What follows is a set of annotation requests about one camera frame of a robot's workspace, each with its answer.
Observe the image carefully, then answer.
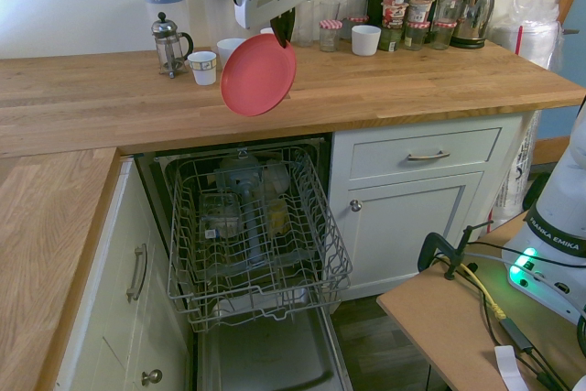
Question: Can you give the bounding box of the white yogurt pot red rim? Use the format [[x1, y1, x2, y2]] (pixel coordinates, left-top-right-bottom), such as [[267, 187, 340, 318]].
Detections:
[[406, 0, 436, 24]]

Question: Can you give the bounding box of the lower wire dishwasher rack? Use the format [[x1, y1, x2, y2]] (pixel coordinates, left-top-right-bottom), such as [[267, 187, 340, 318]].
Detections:
[[185, 288, 342, 335]]

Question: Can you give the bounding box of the tall clear drinking glass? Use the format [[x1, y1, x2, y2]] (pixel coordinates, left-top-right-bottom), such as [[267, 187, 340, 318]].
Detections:
[[345, 0, 370, 19]]

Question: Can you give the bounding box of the metal cabinet bar handle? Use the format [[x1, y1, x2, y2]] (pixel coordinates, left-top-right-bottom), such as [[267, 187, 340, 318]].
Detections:
[[125, 243, 149, 304]]

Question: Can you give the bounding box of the glass French press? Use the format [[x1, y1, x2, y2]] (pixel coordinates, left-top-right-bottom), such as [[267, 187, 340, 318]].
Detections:
[[151, 11, 195, 80]]

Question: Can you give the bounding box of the white cabinet with drawer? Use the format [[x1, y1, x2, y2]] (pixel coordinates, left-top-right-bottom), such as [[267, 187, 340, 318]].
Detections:
[[328, 113, 526, 299]]

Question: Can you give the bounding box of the cream cabinet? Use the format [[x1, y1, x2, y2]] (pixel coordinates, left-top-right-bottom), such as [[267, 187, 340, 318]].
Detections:
[[53, 152, 196, 391]]

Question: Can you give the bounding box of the clear pitcher dark blue lid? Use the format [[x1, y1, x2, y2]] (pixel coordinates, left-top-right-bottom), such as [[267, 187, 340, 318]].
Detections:
[[198, 0, 240, 45]]

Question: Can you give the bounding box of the glass jar red gingham lid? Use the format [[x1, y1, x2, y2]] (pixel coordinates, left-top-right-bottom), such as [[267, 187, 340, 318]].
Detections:
[[319, 19, 344, 53], [403, 20, 432, 52], [340, 15, 370, 41], [436, 0, 465, 24], [429, 20, 458, 51]]

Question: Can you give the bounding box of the clear glass container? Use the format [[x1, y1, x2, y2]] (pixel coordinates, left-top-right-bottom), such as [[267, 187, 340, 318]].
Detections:
[[198, 192, 243, 240]]

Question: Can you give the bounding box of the white plastic tub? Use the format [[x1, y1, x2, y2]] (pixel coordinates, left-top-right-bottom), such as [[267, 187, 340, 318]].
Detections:
[[259, 160, 290, 196]]

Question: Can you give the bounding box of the yellow plastic item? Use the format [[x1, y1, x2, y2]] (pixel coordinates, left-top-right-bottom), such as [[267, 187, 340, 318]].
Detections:
[[266, 197, 290, 234]]

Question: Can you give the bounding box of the yellow cable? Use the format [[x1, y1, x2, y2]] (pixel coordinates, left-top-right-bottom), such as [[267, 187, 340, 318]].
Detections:
[[459, 261, 508, 321]]

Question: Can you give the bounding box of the patterned paper cup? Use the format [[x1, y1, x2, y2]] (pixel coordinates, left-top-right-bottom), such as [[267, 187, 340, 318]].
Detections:
[[187, 50, 218, 87]]

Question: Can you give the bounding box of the grey cable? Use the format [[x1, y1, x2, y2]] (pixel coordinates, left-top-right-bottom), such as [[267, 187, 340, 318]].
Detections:
[[434, 251, 518, 268]]

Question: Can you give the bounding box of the white paper label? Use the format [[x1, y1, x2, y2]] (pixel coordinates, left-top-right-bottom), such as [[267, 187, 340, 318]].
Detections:
[[494, 344, 528, 391]]

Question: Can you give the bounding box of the clear pitcher light blue lid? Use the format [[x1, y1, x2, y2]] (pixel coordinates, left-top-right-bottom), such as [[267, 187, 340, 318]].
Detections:
[[139, 0, 191, 52]]

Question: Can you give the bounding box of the metal drawer bar handle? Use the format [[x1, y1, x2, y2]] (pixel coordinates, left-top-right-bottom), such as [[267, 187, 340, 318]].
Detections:
[[407, 149, 451, 162]]

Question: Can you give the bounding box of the black cable adapter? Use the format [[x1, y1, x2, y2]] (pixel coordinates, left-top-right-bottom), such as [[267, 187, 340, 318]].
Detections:
[[498, 317, 536, 352]]

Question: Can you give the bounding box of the green glass jar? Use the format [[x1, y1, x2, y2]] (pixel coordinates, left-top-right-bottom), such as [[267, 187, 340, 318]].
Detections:
[[378, 26, 405, 53]]

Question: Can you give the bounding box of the wire dishwasher rack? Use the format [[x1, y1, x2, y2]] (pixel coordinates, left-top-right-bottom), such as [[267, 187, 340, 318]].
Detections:
[[166, 145, 353, 319], [185, 288, 342, 335]]

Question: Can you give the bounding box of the steel dishwasher door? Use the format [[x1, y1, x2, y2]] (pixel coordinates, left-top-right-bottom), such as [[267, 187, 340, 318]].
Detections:
[[195, 304, 353, 391]]

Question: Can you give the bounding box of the red plastic plate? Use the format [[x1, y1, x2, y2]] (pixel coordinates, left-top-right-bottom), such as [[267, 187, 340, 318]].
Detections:
[[220, 32, 298, 117]]

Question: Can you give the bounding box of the clear plastic bag pile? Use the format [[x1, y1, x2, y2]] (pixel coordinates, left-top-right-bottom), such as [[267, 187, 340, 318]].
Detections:
[[490, 0, 565, 72]]

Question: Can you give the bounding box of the stainless steel kettle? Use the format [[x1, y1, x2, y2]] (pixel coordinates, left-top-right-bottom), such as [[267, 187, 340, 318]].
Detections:
[[450, 0, 496, 50]]

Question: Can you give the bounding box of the black C clamp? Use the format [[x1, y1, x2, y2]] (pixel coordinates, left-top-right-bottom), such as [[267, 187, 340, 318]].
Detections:
[[418, 220, 494, 281]]

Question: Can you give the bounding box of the printed white plastic bag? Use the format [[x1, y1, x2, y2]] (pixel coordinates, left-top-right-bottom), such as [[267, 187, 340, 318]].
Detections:
[[490, 109, 542, 228]]

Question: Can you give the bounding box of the white ceramic cup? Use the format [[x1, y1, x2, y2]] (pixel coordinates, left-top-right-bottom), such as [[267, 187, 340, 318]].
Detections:
[[351, 24, 383, 58], [215, 37, 249, 74]]

